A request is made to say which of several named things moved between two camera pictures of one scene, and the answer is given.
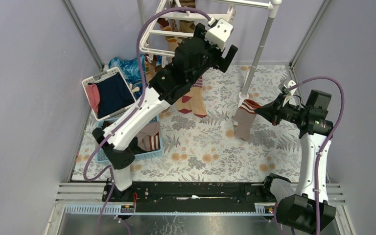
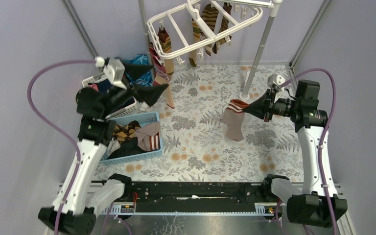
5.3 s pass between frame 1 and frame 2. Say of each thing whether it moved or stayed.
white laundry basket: stayed
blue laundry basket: stayed
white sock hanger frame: moved
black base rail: stayed
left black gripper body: moved
